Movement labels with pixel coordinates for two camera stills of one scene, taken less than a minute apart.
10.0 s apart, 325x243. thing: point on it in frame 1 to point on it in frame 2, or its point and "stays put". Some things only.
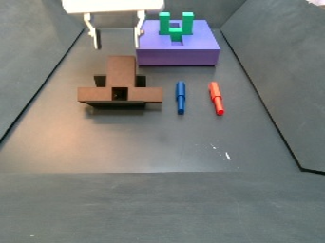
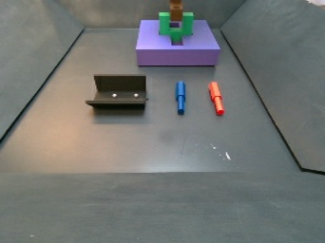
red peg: x=215 y=96 stays put
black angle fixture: x=119 y=94 stays put
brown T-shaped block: x=120 y=77 to x=175 y=7
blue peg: x=180 y=96 stays put
